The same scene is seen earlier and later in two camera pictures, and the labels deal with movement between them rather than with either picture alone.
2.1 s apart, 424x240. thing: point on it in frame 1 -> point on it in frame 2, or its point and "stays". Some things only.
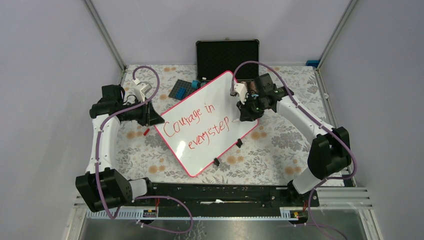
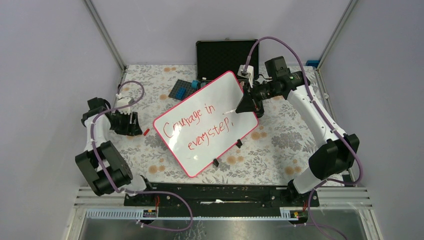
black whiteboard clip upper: x=239 y=143 stays
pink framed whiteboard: x=205 y=126 stays
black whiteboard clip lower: x=216 y=162 stays
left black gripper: x=150 y=117 -> x=131 y=129
